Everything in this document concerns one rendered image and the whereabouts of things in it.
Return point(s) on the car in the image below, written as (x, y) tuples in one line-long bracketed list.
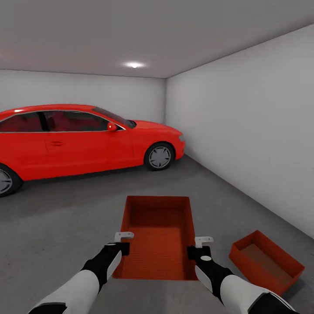
[(59, 140)]

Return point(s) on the storage box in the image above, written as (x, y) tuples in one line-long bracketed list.
[(163, 229), (257, 273)]

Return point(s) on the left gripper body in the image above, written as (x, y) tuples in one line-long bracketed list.
[(125, 248)]

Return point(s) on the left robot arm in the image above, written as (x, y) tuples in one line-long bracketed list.
[(80, 292)]

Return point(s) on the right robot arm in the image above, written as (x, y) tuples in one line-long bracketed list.
[(239, 296)]

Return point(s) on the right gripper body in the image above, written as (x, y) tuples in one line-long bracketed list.
[(193, 251)]

